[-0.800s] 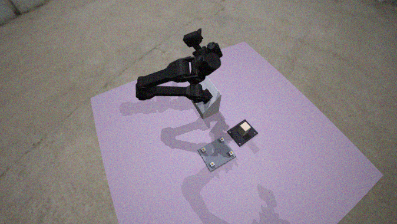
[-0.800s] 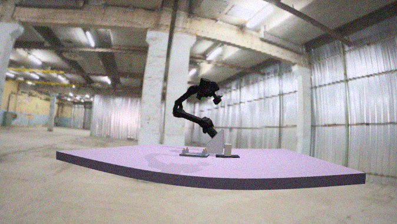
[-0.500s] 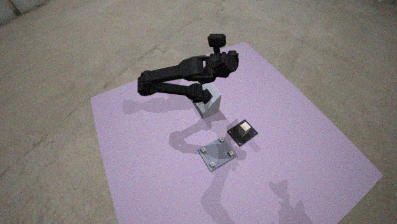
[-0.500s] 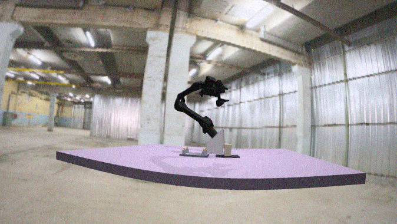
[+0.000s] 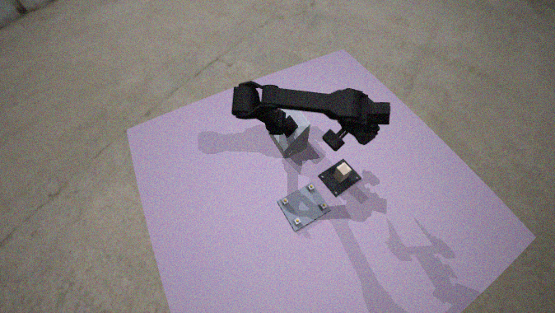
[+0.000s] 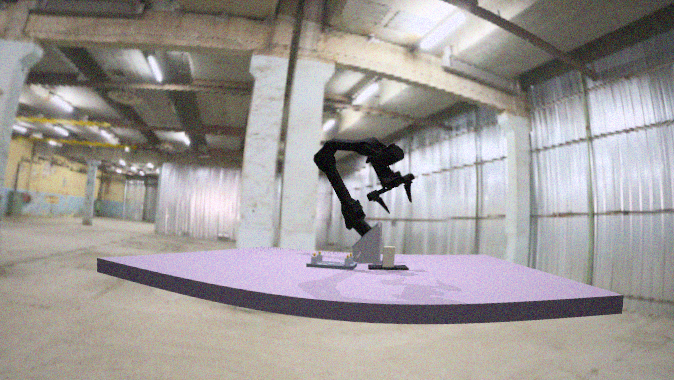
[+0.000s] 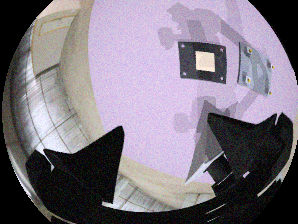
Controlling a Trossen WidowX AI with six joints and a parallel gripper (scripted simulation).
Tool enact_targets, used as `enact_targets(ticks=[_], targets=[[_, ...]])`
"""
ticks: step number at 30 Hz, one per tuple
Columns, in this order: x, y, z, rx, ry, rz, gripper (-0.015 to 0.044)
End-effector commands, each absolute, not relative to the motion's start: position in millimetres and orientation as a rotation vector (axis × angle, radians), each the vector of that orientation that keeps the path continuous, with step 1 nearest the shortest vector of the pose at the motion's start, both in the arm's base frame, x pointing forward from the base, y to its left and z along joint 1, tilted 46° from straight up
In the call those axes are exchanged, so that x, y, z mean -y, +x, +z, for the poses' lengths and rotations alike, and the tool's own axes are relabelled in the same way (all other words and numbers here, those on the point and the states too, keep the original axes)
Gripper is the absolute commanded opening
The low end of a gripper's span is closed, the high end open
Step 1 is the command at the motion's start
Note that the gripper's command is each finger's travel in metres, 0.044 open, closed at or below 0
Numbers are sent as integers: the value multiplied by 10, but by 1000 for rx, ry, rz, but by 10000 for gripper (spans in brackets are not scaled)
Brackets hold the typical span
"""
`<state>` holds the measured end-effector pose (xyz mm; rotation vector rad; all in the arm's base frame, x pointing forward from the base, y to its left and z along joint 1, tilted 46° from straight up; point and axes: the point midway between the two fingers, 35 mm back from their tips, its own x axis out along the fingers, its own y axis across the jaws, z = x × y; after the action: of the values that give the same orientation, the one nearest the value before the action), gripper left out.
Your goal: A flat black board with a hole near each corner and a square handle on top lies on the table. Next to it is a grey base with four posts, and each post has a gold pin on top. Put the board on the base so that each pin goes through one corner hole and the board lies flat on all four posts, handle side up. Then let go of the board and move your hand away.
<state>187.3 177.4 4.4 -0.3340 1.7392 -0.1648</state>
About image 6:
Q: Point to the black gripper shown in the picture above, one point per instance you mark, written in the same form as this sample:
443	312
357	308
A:
375	195

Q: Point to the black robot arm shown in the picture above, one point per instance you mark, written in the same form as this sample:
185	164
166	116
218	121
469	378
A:
351	209

